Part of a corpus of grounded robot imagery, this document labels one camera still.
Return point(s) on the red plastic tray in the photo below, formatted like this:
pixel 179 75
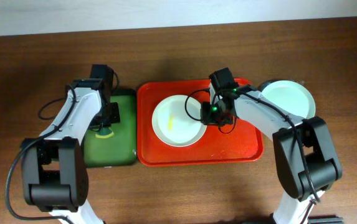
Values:
pixel 244 143

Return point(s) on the dark green rectangular tray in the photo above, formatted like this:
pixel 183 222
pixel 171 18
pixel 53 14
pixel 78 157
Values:
pixel 120 149

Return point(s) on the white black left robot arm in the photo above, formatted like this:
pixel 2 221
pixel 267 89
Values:
pixel 54 174

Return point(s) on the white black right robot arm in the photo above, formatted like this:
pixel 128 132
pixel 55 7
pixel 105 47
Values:
pixel 305 157

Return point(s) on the yellow green scrub sponge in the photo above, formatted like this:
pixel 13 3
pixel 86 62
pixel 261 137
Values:
pixel 104 133

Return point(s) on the cream round plate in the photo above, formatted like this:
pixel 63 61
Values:
pixel 176 121

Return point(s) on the light green round plate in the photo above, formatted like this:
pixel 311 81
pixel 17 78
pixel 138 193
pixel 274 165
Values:
pixel 290 96

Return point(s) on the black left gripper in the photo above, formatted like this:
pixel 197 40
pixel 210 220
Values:
pixel 112 115

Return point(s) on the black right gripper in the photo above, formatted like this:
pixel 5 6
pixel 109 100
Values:
pixel 209 115

